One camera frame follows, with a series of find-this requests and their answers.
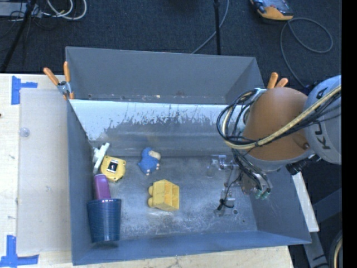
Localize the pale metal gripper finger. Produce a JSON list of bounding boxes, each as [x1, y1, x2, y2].
[[214, 189, 237, 217], [206, 154, 240, 176]]

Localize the yellow toy block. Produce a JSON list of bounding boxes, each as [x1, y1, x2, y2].
[[147, 179, 180, 212]]

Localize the grey metal bin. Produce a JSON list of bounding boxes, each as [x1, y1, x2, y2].
[[64, 46, 313, 266]]

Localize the blue toy animal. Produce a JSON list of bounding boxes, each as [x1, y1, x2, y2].
[[137, 146, 162, 176]]

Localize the yellow tape measure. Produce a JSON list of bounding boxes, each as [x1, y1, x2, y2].
[[100, 155, 127, 183]]

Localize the dark blue ribbed cup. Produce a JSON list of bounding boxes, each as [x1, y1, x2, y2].
[[86, 198, 123, 244]]

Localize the purple cylinder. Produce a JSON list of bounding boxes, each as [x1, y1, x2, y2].
[[93, 174, 112, 200]]

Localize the white plastic piece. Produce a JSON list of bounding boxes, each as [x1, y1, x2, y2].
[[93, 142, 110, 174]]

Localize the pale wood flat board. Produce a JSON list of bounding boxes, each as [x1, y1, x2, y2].
[[16, 88, 74, 258]]

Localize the black cylinder on white bracket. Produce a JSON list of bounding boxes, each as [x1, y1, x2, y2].
[[285, 154, 320, 176]]

